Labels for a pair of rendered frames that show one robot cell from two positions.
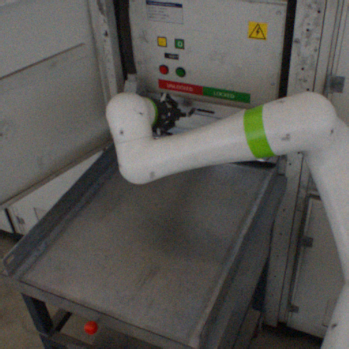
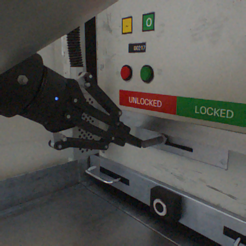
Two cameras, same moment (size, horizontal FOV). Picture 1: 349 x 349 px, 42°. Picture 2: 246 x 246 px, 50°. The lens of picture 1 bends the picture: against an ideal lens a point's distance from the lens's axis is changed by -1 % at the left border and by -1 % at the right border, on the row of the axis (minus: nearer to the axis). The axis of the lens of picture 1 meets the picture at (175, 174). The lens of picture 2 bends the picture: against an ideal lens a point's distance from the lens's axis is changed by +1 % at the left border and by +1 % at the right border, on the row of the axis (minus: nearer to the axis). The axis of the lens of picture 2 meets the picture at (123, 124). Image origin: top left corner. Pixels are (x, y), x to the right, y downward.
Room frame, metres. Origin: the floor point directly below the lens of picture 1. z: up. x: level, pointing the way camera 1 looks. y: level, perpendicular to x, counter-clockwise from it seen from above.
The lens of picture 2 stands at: (0.84, -0.19, 1.16)
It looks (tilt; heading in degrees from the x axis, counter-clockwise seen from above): 13 degrees down; 22
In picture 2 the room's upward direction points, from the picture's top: straight up
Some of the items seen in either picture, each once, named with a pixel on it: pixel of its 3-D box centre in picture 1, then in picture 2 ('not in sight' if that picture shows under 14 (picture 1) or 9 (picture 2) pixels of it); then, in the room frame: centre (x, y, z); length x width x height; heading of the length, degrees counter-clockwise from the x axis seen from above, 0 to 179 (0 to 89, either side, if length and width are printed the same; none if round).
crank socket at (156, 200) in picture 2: not in sight; (163, 204); (1.30, -0.10, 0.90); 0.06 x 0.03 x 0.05; 63
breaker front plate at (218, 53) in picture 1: (202, 73); (177, 70); (1.32, -0.11, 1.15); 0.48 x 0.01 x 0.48; 63
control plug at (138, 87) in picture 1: (136, 102); (80, 117); (1.35, 0.11, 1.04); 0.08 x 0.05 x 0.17; 153
